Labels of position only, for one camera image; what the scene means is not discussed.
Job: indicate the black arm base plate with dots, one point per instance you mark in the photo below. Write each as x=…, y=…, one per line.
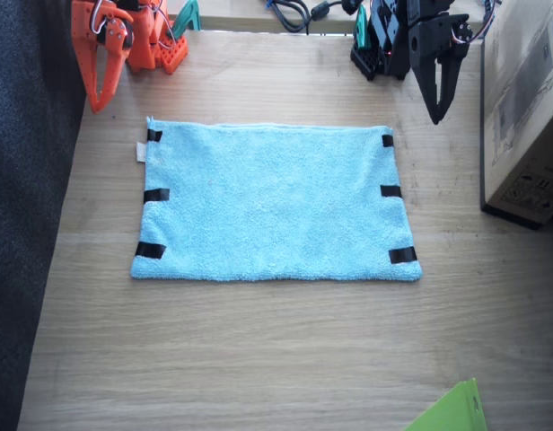
x=366, y=60

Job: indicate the light blue towel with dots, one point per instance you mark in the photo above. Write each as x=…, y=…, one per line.
x=276, y=202

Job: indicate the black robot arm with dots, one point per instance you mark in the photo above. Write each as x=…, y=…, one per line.
x=386, y=31

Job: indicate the green table clamp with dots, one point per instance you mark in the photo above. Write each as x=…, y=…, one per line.
x=362, y=29
x=186, y=18

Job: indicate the green plastic sheet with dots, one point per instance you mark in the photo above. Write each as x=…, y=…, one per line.
x=456, y=410

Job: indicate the brown cardboard box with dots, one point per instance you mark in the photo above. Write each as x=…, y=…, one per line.
x=523, y=112

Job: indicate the orange arm base plate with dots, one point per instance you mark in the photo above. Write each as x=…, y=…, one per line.
x=175, y=56

